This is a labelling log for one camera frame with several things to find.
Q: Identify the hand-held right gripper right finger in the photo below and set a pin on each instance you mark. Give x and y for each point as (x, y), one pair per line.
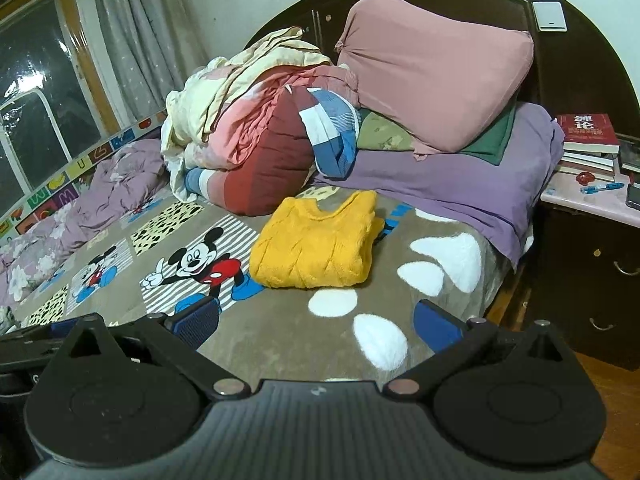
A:
(435, 322)

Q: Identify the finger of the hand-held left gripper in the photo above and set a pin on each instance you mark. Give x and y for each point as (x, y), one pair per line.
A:
(60, 329)

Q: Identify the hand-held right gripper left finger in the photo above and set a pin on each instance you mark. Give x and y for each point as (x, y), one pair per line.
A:
(197, 320)

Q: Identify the yellow knit sweater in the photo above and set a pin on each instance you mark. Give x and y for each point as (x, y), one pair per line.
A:
(310, 245)

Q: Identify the cartoon printed blanket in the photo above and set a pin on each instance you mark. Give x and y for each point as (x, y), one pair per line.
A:
(440, 280)

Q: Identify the folded purple bedding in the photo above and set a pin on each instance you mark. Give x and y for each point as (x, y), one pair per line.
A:
(450, 185)

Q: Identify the purple floral quilt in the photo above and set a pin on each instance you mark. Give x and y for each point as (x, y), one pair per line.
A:
(100, 185)

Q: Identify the dark nightstand with pink top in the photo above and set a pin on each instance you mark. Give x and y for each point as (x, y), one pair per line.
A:
(590, 260)

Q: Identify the green pillow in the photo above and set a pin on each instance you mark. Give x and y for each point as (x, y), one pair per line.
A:
(385, 132)

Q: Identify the small red object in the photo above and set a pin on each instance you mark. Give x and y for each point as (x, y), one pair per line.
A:
(584, 177)

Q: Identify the blue pen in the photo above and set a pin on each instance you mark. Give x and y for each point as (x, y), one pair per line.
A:
(602, 187)

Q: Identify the pale book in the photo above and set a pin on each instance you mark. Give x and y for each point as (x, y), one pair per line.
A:
(585, 165)

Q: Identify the window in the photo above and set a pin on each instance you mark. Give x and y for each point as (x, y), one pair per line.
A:
(30, 110)

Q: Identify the red book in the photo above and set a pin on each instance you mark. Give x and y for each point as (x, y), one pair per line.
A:
(587, 130)

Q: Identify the pink pillow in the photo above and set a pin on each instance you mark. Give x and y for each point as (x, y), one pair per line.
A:
(435, 75)

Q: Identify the grey dotted curtain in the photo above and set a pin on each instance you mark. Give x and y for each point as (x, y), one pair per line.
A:
(135, 35)

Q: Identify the dark wooden headboard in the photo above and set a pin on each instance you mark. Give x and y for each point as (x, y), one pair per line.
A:
(575, 60)

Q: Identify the colourful wall border strip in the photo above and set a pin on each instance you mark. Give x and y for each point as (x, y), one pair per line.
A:
(65, 175)

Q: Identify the white wall switch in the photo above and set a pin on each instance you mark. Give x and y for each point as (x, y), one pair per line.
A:
(549, 16)

